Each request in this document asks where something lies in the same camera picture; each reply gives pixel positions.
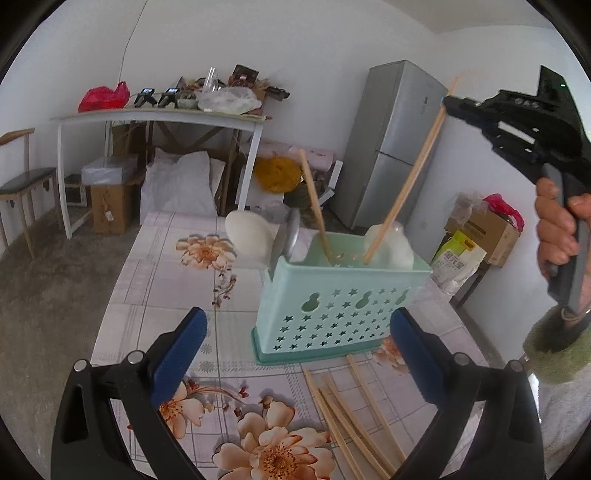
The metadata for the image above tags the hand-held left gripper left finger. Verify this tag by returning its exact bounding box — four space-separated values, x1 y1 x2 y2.
51 306 208 480

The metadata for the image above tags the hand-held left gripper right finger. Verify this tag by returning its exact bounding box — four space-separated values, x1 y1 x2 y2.
389 307 546 480

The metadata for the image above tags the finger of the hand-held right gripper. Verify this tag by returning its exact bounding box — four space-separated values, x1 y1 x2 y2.
442 90 504 128

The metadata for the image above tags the single wooden chopstick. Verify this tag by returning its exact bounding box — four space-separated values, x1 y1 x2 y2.
298 148 333 261
363 76 461 264

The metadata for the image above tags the pile of wooden chopsticks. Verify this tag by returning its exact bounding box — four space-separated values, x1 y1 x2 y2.
302 354 409 480

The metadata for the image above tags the mint green utensil holder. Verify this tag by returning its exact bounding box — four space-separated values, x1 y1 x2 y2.
252 231 433 366

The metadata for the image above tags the white ceramic spoon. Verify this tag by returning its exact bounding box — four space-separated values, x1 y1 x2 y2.
365 222 414 271
225 210 273 268

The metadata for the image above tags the metal spoon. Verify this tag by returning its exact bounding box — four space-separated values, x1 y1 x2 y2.
269 209 301 271

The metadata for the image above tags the person's right hand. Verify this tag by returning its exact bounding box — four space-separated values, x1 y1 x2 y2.
536 178 591 315

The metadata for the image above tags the floral tablecloth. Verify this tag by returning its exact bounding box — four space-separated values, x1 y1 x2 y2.
90 210 509 480

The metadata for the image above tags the grey refrigerator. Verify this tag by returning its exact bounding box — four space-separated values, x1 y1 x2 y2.
329 60 451 232

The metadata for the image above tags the yellow and white bag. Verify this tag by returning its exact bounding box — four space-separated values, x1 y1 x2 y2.
431 231 488 294

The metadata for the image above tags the open cardboard box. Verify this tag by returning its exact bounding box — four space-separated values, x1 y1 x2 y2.
445 208 522 268

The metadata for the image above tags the white plastic panel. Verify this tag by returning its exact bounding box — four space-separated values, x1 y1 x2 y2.
318 161 345 204

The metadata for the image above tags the brown cardboard box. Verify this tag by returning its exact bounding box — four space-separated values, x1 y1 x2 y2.
90 178 144 234

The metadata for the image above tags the white sack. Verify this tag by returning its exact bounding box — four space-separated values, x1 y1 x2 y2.
140 148 218 217

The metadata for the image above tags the white wrapped package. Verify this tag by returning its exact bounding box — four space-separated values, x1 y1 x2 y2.
82 154 139 185

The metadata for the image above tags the dark brown box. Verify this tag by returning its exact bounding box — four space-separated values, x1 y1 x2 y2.
229 65 259 88

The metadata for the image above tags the wooden chair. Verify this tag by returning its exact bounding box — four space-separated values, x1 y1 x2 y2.
0 128 58 259

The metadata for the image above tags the white table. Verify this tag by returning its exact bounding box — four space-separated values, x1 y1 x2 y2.
50 108 269 241

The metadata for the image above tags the white plastic bag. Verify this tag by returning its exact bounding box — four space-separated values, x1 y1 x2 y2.
198 88 263 114

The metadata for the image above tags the red plastic bag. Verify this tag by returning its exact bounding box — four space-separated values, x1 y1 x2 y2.
78 82 130 113

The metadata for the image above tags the small wooden frame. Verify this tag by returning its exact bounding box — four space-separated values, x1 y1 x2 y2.
64 173 90 208

